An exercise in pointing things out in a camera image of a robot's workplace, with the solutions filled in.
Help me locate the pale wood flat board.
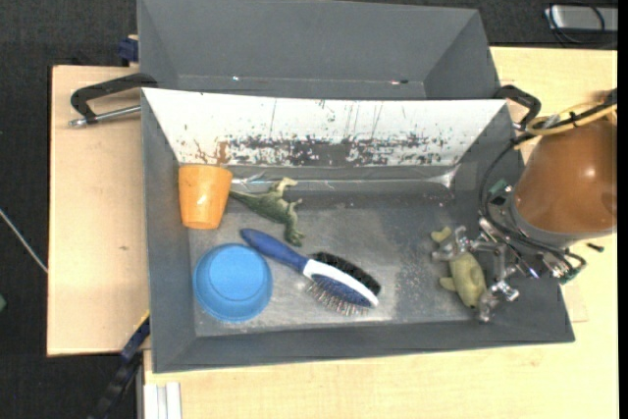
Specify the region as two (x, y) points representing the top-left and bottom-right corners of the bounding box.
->
(46, 63), (151, 357)

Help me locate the orange plastic cup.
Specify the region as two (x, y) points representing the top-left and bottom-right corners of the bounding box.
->
(177, 163), (235, 231)

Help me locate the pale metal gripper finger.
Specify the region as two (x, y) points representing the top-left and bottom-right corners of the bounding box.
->
(476, 270), (521, 323)
(432, 227), (473, 265)

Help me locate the blue and white hairbrush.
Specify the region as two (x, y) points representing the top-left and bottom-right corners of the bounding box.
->
(239, 228), (383, 316)

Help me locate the blue plastic bowl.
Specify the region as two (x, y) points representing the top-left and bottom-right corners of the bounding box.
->
(192, 243), (274, 323)

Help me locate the grey metal bin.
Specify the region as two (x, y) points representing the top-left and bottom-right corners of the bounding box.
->
(134, 0), (576, 374)

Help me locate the yellow-green toy animal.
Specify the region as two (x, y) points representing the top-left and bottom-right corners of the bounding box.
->
(430, 225), (490, 310)

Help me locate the green toy dinosaur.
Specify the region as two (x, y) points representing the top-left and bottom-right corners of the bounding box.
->
(228, 177), (306, 247)

